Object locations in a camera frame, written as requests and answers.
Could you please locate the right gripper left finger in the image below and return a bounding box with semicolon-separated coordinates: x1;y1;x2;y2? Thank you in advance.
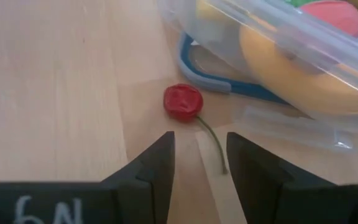
100;131;176;224

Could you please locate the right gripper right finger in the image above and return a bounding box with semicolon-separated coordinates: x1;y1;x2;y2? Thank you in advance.
226;131;337;224

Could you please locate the red toy cherry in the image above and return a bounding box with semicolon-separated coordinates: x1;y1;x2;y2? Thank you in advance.
162;83;229;175

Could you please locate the yellow toy banana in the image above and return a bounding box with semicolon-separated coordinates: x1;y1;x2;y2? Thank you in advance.
239;24;358;116

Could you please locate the yellow toy lemon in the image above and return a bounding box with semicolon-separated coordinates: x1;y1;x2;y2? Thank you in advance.
195;0;232;27

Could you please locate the pink toy peach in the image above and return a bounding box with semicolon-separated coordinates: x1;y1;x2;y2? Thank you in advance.
299;0;358;39

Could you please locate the clear plastic tupperware container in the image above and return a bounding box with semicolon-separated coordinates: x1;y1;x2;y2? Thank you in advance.
157;0;358;134

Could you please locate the clear lid with blue rim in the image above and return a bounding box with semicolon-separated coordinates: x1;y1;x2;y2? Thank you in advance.
177;30;357;153

